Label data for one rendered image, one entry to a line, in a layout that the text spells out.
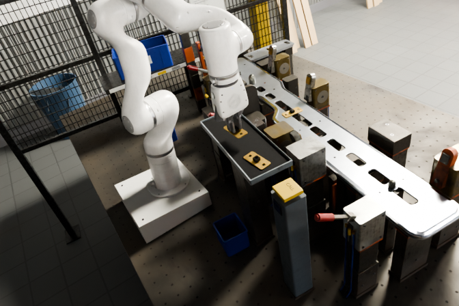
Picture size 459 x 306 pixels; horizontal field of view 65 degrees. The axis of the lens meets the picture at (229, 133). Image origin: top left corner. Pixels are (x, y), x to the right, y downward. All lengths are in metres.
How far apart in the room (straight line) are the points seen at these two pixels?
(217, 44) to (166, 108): 0.53
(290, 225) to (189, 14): 0.63
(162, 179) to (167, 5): 0.77
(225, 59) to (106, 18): 0.45
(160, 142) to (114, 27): 0.48
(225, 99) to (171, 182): 0.65
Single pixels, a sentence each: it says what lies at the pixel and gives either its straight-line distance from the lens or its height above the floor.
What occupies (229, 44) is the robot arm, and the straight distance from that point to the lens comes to 0.96.
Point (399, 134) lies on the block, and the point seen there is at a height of 1.03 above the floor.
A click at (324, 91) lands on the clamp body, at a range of 1.63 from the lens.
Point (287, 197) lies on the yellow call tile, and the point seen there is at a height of 1.16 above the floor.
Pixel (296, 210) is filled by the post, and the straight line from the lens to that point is 0.98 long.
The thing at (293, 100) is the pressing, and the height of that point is 1.00.
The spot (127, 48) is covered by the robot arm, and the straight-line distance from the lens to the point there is 1.29.
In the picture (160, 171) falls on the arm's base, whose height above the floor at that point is 0.90.
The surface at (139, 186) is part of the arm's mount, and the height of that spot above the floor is 0.80.
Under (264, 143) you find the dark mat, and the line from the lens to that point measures 1.11.
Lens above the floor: 1.84
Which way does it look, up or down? 35 degrees down
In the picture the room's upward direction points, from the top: 12 degrees counter-clockwise
